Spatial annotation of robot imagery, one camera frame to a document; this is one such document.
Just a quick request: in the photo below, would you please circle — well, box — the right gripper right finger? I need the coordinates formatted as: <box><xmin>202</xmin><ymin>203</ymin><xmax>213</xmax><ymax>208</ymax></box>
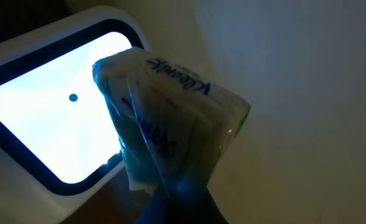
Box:
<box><xmin>182</xmin><ymin>185</ymin><xmax>228</xmax><ymax>224</ymax></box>

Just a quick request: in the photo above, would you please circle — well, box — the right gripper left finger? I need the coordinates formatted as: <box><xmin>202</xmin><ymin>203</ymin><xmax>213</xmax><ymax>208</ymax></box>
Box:
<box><xmin>134</xmin><ymin>185</ymin><xmax>169</xmax><ymax>224</ymax></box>

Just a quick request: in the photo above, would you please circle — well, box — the teal tissue pack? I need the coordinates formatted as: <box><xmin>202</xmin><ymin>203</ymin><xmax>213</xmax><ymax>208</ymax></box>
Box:
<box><xmin>93</xmin><ymin>47</ymin><xmax>250</xmax><ymax>198</ymax></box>

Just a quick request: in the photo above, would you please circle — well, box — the white barcode scanner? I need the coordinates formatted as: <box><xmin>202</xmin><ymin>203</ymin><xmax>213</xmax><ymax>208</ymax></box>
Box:
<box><xmin>0</xmin><ymin>6</ymin><xmax>149</xmax><ymax>223</ymax></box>

